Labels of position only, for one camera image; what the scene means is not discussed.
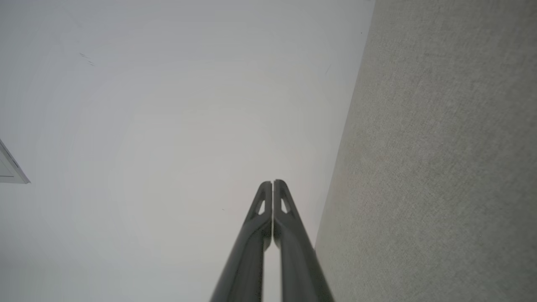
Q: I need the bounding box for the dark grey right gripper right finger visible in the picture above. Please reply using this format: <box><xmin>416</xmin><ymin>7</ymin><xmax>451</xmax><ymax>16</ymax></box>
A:
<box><xmin>274</xmin><ymin>180</ymin><xmax>335</xmax><ymax>302</ymax></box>

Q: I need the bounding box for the grey fabric surface cover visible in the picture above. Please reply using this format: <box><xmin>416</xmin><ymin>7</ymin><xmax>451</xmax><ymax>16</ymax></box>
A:
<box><xmin>315</xmin><ymin>0</ymin><xmax>537</xmax><ymax>302</ymax></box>

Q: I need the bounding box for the white panel corner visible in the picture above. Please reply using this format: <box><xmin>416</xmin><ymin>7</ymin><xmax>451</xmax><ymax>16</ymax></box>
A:
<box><xmin>0</xmin><ymin>138</ymin><xmax>31</xmax><ymax>185</ymax></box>

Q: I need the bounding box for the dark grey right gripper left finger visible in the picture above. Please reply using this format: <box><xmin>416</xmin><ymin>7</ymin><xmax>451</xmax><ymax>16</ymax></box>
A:
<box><xmin>210</xmin><ymin>181</ymin><xmax>273</xmax><ymax>302</ymax></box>

